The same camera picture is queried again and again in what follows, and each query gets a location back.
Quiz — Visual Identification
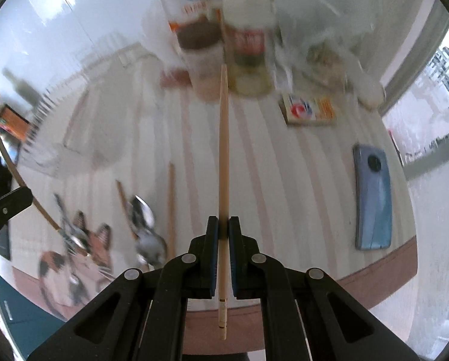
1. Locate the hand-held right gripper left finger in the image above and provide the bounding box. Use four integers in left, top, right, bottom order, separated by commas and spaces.
27, 216, 220, 361

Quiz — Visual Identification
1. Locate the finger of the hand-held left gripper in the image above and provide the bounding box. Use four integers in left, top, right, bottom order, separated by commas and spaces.
0, 186, 34, 249

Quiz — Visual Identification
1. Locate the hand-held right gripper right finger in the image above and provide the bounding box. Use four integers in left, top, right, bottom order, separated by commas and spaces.
228, 216, 419, 361

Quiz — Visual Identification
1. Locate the wooden chopstick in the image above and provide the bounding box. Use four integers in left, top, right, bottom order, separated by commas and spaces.
167, 162, 176, 261
217, 64, 230, 341
0, 83, 62, 231
115, 180, 139, 240

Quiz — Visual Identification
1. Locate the metal spoon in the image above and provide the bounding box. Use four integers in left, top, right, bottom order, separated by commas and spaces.
128, 195, 156, 234
135, 231, 169, 268

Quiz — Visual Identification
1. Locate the metal fork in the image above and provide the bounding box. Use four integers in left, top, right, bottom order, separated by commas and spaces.
54, 193, 87, 258

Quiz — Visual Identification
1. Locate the orange box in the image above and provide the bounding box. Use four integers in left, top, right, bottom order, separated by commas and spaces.
0, 104, 32, 140

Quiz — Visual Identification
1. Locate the striped tablecloth with cat print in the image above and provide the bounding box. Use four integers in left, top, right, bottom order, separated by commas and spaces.
9, 38, 419, 347

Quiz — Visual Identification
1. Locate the clear glass container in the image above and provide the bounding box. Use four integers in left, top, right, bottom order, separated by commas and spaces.
62, 82, 143, 168

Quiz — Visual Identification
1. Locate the blue smartphone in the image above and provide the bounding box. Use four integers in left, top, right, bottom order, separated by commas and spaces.
352, 143, 394, 251

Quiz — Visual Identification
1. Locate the small printed cardboard box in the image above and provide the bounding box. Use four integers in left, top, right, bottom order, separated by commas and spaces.
278, 92, 338, 126

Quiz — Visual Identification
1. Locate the clear snack packet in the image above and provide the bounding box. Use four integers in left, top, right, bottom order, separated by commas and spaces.
306, 41, 350, 91

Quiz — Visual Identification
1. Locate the white plastic bag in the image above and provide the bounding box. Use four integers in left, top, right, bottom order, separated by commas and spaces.
355, 71, 385, 110

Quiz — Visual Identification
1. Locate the clear cup with brown label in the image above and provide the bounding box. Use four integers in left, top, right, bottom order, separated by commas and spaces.
156, 0, 225, 101

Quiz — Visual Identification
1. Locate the clear jar with red label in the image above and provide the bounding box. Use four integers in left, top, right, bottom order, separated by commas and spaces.
222, 0, 278, 97

